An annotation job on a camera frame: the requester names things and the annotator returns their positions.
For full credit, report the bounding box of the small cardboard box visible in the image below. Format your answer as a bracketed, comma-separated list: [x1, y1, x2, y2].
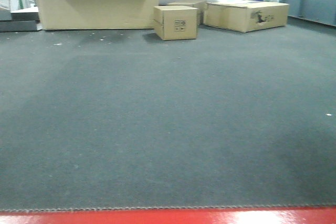
[166, 0, 206, 25]
[153, 5, 197, 41]

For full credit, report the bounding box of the dark grey floor mat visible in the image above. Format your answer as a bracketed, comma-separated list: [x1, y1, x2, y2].
[1, 19, 335, 211]

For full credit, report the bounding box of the rear small cardboard box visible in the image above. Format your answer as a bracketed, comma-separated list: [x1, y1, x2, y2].
[166, 0, 206, 25]

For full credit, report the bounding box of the long flat cardboard box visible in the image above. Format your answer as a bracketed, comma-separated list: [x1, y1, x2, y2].
[203, 0, 290, 33]

